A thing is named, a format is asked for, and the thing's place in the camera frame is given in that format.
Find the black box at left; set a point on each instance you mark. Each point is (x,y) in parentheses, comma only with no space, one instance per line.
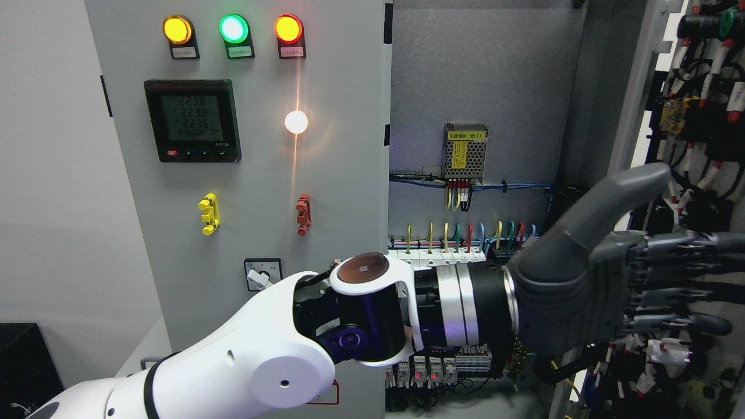
(29,378)

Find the white socket breaker row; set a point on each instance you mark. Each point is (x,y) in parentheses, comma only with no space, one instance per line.
(422,258)

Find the black digital power meter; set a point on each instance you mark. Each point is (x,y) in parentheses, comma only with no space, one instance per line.
(194,121)

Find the white glowing indicator light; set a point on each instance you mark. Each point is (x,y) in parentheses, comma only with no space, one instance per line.
(296,122)

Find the yellow indicator light left door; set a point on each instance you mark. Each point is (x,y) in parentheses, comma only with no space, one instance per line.
(181,36)

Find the grey cabinet door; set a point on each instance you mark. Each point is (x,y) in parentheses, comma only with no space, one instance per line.
(662,80)
(341,161)

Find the red terminal connector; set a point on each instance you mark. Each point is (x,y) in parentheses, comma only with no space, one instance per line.
(303,217)

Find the red electric hazard sign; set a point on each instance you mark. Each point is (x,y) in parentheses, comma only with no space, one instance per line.
(331,397)

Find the yellow terminal connector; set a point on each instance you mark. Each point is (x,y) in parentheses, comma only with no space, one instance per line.
(208,206)

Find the perforated metal power supply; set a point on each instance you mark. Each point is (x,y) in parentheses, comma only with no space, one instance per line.
(465,149)

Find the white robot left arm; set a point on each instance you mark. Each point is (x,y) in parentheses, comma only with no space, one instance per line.
(280,350)

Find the white rotary selector switch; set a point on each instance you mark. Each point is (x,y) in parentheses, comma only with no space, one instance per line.
(262,273)

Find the lower relay terminal row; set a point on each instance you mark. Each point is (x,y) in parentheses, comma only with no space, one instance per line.
(443,367)

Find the black surge protector block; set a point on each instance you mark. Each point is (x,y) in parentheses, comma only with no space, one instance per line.
(501,255)

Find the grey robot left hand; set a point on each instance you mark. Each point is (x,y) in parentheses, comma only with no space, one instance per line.
(583,283)

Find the red indicator light left door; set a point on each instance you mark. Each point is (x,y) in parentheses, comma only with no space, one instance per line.
(290,35)

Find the green indicator light left door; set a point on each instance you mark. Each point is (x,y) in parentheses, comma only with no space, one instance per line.
(237,36)

